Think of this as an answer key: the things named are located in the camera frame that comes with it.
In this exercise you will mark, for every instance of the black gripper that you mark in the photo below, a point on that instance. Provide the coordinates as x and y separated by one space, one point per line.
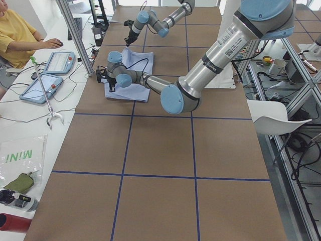
111 81
131 34

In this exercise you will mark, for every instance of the light blue striped shirt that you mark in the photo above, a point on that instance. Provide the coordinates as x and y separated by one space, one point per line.
137 62

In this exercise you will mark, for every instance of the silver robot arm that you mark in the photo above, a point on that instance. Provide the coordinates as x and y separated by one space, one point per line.
253 20
150 19

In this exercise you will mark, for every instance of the upper blue teach pendant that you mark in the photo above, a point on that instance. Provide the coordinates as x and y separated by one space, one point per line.
60 63

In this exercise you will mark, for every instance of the blue teach pendant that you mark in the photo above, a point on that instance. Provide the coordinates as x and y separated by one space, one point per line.
34 92
60 63

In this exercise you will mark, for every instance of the lower blue teach pendant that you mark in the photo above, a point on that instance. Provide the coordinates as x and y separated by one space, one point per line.
34 92

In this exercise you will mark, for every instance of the reacher grabber stick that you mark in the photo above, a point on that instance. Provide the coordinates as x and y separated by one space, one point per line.
53 114

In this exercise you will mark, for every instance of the person in yellow shirt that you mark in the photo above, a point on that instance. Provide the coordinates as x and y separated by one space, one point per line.
20 40

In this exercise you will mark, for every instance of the clear plastic bag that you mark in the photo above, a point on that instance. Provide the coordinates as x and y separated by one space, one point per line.
23 156

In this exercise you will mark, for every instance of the green cloth pouch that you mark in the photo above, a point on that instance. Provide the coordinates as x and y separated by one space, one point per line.
22 184

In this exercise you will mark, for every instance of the plastic water bottle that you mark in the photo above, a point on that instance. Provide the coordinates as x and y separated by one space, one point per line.
18 201

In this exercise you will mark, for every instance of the white plastic chair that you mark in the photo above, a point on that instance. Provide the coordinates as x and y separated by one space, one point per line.
270 118

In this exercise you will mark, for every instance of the red cylinder bottle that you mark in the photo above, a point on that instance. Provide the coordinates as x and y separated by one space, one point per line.
14 223

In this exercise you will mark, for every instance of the aluminium frame post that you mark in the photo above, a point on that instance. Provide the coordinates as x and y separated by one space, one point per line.
69 19

